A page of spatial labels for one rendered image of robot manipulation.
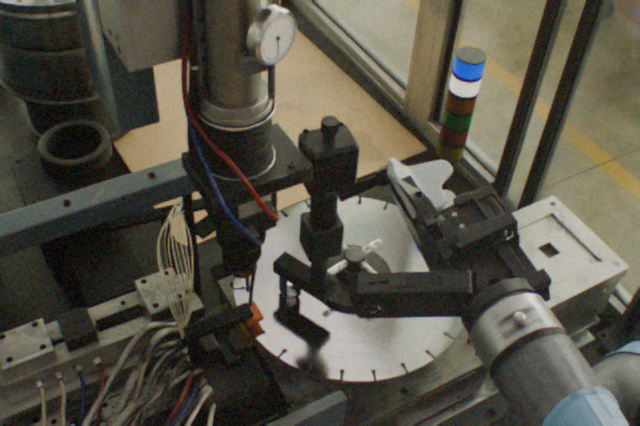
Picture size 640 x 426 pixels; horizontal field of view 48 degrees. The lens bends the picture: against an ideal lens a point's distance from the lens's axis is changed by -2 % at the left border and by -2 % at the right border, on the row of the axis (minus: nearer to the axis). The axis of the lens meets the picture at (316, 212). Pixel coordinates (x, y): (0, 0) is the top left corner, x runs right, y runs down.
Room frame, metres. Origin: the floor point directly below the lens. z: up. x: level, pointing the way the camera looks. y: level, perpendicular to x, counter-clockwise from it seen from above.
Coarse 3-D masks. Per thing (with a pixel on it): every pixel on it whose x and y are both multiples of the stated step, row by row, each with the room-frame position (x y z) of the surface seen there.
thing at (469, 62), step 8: (464, 48) 0.93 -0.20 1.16; (472, 48) 0.94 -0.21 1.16; (456, 56) 0.92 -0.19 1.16; (464, 56) 0.91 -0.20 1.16; (472, 56) 0.92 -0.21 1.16; (480, 56) 0.92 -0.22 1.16; (456, 64) 0.91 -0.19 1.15; (464, 64) 0.90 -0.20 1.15; (472, 64) 0.90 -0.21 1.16; (480, 64) 0.90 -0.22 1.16; (456, 72) 0.91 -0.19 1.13; (464, 72) 0.90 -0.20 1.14; (472, 72) 0.90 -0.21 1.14; (480, 72) 0.90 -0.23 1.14; (472, 80) 0.90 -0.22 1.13
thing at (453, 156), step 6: (438, 144) 0.92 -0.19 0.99; (444, 144) 0.90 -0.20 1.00; (438, 150) 0.91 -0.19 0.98; (444, 150) 0.90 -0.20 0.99; (450, 150) 0.90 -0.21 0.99; (456, 150) 0.90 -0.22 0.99; (462, 150) 0.91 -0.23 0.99; (438, 156) 0.91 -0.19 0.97; (444, 156) 0.90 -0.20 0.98; (450, 156) 0.90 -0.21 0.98; (456, 156) 0.90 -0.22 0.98; (450, 162) 0.90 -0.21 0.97
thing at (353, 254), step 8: (376, 240) 0.69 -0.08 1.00; (344, 248) 0.67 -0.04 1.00; (352, 248) 0.67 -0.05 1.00; (360, 248) 0.67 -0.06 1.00; (368, 248) 0.67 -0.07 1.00; (344, 256) 0.65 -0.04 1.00; (352, 256) 0.65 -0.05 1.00; (360, 256) 0.65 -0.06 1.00; (336, 264) 0.64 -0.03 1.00; (344, 264) 0.64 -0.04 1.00; (352, 264) 0.64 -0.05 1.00; (360, 264) 0.64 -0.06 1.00; (328, 272) 0.63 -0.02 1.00; (336, 272) 0.63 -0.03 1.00; (352, 272) 0.64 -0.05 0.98; (360, 272) 0.65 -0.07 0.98; (368, 272) 0.63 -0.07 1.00
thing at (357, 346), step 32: (288, 224) 0.75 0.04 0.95; (352, 224) 0.76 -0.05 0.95; (384, 224) 0.77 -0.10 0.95; (384, 256) 0.70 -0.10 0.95; (416, 256) 0.71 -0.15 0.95; (256, 288) 0.63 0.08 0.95; (288, 320) 0.58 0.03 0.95; (320, 320) 0.58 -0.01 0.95; (352, 320) 0.59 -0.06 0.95; (384, 320) 0.59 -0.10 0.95; (416, 320) 0.59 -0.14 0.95; (448, 320) 0.60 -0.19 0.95; (288, 352) 0.53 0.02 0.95; (320, 352) 0.53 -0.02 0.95; (352, 352) 0.54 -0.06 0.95; (384, 352) 0.54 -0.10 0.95; (416, 352) 0.54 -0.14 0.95
